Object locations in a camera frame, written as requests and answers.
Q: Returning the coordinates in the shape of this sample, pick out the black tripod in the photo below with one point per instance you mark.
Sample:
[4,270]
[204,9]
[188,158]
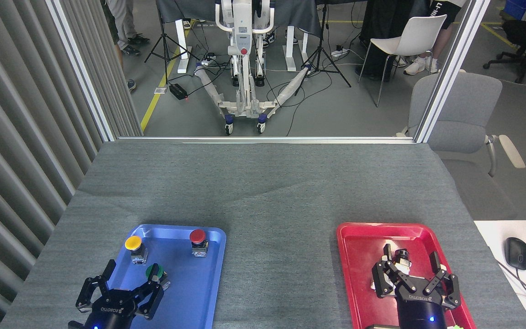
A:
[166,43]
[321,50]

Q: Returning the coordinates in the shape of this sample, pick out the yellow push button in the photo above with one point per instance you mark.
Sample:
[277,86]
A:
[134,244]

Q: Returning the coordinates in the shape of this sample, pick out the white wheeled stand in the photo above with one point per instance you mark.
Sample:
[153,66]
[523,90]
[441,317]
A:
[243,50]

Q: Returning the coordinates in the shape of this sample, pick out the white plastic chair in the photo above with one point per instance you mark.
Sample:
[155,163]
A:
[416,36]

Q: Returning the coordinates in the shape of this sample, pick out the person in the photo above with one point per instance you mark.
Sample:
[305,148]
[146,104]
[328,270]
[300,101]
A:
[441,41]
[128,23]
[113,27]

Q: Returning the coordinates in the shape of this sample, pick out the green push button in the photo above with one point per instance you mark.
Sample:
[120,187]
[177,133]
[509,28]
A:
[155,273]

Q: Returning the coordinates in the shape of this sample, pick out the blue plastic tray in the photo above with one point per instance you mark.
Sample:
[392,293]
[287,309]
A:
[185,283]

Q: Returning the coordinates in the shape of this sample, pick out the black computer mouse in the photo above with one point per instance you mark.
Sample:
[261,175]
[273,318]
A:
[518,253]

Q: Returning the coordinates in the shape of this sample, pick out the silver frame rail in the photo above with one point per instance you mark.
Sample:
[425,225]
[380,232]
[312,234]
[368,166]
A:
[263,139]

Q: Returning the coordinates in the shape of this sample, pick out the black draped cloth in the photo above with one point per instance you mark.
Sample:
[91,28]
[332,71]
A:
[381,32]

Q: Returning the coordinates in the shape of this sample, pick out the small green item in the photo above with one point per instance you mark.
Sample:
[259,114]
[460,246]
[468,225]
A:
[457,327]

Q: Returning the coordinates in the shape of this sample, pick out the black power box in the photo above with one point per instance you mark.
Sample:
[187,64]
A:
[178,91]

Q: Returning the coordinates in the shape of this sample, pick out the grey ribbed panel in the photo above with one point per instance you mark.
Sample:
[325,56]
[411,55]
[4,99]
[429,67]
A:
[12,137]

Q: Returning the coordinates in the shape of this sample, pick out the red push button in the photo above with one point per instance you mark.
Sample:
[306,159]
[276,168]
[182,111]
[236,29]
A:
[197,237]

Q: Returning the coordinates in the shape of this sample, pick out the white power strip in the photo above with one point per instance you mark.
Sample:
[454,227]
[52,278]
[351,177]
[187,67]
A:
[339,52]

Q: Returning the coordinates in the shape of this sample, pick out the grey office chair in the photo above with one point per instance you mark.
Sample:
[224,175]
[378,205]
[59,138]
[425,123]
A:
[459,119]

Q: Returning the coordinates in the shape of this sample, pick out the red plastic tray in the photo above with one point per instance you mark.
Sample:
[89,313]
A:
[359,265]

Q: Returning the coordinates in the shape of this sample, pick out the white desk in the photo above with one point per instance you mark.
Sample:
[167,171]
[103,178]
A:
[500,233]

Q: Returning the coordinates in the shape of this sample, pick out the white table leg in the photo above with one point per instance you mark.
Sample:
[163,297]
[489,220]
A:
[291,50]
[182,50]

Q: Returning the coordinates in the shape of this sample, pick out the black office chair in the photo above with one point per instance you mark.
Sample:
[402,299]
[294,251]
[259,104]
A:
[525,36]

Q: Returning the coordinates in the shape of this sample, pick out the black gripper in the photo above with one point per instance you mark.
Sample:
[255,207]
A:
[420,310]
[110,310]

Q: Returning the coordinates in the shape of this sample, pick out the blue bin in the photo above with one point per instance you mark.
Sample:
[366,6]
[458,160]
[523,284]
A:
[516,8]

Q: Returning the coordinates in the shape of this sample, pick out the dark grey draped cloth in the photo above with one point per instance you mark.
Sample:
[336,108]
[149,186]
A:
[299,13]

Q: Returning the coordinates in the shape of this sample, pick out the black knob switch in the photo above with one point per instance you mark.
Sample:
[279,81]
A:
[402,261]

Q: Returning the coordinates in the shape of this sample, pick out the silver frame post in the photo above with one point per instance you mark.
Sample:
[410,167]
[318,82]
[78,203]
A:
[80,68]
[450,68]

